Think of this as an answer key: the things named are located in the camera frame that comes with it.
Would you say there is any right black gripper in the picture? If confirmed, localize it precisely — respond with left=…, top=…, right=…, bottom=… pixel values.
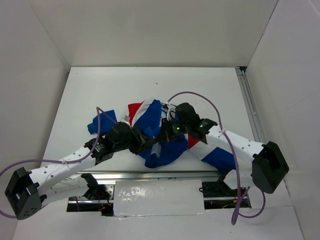
left=155, top=116, right=191, bottom=142

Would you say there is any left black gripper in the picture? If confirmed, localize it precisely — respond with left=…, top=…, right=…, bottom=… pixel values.
left=113, top=123, right=157, bottom=156

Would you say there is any red white blue jacket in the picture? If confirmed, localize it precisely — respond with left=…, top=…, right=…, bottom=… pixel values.
left=100, top=99, right=236, bottom=174

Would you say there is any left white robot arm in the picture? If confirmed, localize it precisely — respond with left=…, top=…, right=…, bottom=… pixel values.
left=4, top=122, right=154, bottom=220

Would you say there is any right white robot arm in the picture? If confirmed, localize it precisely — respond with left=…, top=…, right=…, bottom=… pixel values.
left=162, top=102, right=289, bottom=196

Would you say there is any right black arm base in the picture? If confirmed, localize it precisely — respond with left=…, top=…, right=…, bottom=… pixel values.
left=198, top=171, right=238, bottom=210

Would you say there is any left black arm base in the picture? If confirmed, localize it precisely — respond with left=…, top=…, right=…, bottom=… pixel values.
left=66, top=173, right=114, bottom=217

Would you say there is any white taped cover panel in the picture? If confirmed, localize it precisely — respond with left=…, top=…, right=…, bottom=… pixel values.
left=113, top=179, right=205, bottom=217

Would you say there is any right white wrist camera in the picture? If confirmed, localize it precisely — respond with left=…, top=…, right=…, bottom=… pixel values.
left=162, top=102, right=177, bottom=120

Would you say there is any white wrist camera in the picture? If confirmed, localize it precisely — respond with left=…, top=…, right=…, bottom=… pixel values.
left=121, top=115, right=130, bottom=125
left=162, top=102, right=177, bottom=120

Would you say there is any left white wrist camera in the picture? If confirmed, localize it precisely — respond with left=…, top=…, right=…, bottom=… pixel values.
left=121, top=115, right=130, bottom=125

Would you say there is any aluminium front rail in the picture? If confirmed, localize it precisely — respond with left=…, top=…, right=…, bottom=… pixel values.
left=75, top=171, right=221, bottom=181

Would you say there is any aluminium rail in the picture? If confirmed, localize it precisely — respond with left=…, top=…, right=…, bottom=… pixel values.
left=235, top=66, right=268, bottom=144
left=75, top=171, right=221, bottom=181

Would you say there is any aluminium right side rail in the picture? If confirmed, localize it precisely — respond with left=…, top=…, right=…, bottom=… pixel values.
left=235, top=66, right=268, bottom=144

